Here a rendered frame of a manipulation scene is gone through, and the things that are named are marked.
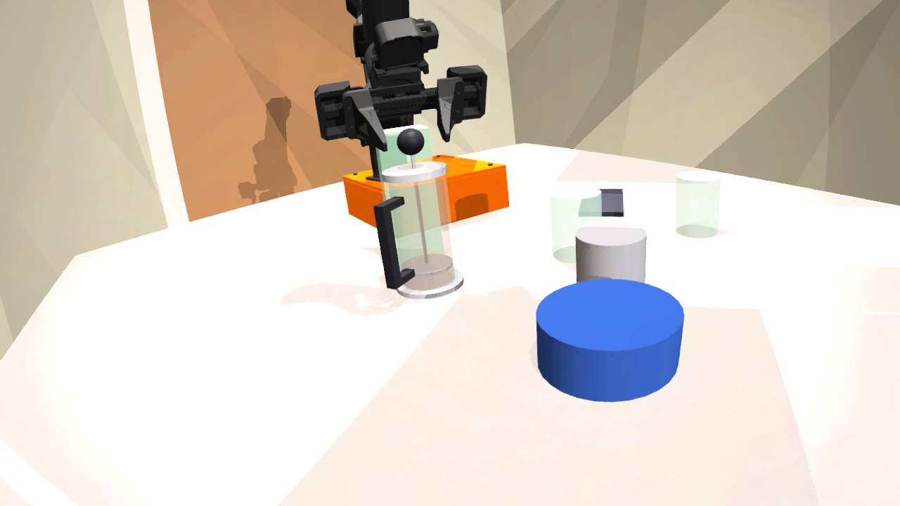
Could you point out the clear glass cylinder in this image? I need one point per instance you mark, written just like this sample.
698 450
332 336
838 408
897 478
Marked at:
697 204
571 208

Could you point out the blue short cylinder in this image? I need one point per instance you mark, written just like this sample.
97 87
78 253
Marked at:
609 340

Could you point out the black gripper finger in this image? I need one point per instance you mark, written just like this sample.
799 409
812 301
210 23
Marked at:
450 99
361 120

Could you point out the glass coffee press with plunger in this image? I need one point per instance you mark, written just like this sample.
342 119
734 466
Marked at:
414 226

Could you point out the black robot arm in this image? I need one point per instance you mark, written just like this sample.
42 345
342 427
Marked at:
384 31

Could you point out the grey cylinder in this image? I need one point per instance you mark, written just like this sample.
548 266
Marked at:
611 250

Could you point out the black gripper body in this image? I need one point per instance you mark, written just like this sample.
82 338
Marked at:
398 93

